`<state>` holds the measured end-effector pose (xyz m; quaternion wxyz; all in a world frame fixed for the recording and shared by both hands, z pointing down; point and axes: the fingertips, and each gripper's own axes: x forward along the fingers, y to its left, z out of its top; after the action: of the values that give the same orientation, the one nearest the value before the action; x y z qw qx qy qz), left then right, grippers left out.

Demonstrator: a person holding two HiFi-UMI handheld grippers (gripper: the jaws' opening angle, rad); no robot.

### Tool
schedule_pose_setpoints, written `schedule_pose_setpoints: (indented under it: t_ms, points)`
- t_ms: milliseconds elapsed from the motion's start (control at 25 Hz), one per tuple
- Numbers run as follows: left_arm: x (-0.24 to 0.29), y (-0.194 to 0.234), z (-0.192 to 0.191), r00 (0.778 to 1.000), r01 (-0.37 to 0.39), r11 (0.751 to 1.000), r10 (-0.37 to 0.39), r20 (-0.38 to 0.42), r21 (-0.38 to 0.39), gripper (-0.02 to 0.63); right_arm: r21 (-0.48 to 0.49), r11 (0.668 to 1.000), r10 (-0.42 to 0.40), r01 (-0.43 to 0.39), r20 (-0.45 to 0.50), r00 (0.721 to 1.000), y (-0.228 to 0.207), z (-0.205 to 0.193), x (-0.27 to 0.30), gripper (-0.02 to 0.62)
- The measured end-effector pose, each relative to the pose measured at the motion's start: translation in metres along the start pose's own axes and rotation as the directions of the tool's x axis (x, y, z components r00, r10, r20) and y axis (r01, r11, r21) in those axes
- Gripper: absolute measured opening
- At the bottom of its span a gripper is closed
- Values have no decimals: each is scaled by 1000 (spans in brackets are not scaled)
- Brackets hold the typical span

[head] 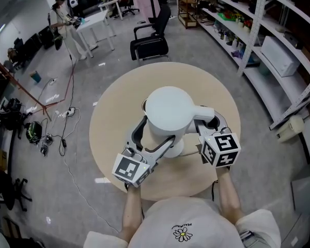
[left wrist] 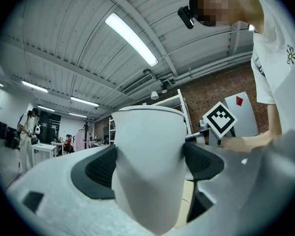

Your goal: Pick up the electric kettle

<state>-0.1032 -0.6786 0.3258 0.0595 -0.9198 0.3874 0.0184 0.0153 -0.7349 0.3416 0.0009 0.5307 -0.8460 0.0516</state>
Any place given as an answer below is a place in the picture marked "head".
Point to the pink coat on rack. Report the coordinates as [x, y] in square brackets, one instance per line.
[146, 1]

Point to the yellow flower pot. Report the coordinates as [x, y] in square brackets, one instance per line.
[239, 21]

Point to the person's right forearm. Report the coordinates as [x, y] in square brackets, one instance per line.
[228, 195]

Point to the black suitcase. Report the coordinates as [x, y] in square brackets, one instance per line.
[46, 37]

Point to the white office desk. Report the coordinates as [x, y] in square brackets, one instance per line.
[110, 5]

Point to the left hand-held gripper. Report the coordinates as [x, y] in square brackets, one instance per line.
[130, 168]

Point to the wooden trolley rack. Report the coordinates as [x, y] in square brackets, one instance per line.
[187, 12]

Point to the red flower pot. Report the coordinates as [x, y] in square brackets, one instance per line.
[247, 26]

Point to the teal waste bin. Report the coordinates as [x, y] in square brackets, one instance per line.
[36, 77]

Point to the cream floor appliance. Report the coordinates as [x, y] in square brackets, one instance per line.
[290, 128]

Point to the black and green bag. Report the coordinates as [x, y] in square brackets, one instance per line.
[33, 132]

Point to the green tray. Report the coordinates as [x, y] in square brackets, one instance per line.
[225, 16]

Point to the white rectangular table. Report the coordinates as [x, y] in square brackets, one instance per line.
[93, 21]

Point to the black swivel chair base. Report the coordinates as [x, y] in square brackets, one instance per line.
[19, 194]

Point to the purple item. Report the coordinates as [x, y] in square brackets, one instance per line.
[237, 53]

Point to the person's white flower-print shirt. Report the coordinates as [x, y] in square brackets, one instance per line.
[191, 223]

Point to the red metal frame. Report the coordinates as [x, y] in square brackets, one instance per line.
[28, 93]

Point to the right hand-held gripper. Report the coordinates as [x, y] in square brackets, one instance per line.
[222, 150]

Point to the black office chair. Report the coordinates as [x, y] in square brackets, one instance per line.
[131, 5]

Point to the white power strip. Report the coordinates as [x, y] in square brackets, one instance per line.
[53, 81]

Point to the black visitor chair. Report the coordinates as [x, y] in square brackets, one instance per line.
[149, 46]

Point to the white round kettle base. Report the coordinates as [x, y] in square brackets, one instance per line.
[176, 148]

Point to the round power socket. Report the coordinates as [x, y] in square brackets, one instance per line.
[71, 111]

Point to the white metal shelf unit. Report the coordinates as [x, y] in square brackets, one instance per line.
[273, 61]

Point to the person's left forearm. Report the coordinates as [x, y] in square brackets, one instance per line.
[131, 210]

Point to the white microwave oven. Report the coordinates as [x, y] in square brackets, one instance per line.
[280, 57]

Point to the white electric kettle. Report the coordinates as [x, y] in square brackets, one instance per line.
[168, 112]

